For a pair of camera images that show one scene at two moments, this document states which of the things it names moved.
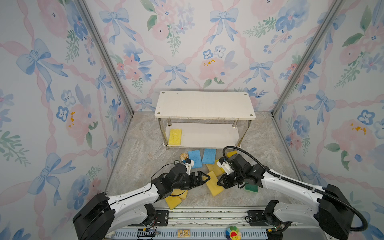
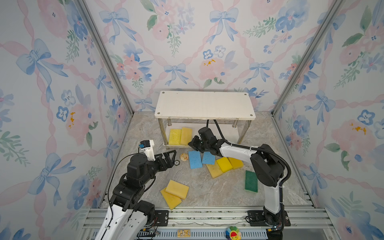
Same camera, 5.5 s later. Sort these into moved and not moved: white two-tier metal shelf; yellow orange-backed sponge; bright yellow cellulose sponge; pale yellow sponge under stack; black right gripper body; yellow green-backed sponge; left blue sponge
Moved: black right gripper body
Not moved: bright yellow cellulose sponge; yellow green-backed sponge; yellow orange-backed sponge; left blue sponge; white two-tier metal shelf; pale yellow sponge under stack
